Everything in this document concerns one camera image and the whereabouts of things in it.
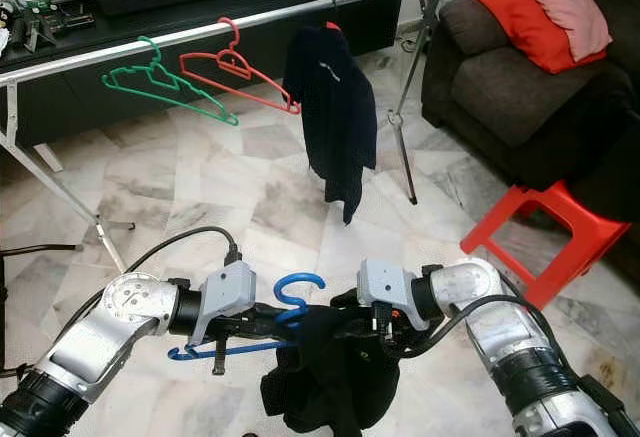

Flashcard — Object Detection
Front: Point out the silver metal clothes rack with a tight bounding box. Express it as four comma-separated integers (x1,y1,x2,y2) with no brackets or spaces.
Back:
0,0,464,276

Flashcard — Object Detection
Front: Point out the navy shirt white lettering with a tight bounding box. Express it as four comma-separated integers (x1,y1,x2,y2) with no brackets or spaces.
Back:
281,21,380,227

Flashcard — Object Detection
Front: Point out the black remote control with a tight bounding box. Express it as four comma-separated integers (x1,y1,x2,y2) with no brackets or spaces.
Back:
20,9,56,50

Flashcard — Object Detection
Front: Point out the red pillow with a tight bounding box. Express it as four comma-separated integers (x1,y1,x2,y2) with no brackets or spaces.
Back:
460,0,578,76

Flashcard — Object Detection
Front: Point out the black folding table leg frame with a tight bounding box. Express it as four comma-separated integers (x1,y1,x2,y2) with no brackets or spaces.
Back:
0,244,67,378

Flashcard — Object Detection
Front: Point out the dark brown fabric sofa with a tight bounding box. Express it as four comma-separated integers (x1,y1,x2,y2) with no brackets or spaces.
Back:
418,0,640,224

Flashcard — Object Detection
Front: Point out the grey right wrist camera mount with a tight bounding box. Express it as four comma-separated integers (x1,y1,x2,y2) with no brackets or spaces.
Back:
356,257,424,335

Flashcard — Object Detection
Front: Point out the green plastic hanger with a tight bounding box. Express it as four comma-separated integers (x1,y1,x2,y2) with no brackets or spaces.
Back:
101,35,242,127

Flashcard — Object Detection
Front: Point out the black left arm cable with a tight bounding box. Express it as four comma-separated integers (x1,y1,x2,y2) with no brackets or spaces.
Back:
120,225,243,288

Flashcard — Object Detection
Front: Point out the blue plastic hanger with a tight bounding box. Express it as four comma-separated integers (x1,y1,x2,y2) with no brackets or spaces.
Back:
167,271,329,362

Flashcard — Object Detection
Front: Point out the pink pillow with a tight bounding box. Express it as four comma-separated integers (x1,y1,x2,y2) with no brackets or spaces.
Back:
527,0,612,64

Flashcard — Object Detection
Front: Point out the red plastic stool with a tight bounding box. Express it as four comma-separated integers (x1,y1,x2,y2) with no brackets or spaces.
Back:
459,180,634,311

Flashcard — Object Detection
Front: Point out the red plastic hanger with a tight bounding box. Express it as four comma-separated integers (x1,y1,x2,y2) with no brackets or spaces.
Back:
178,16,304,117

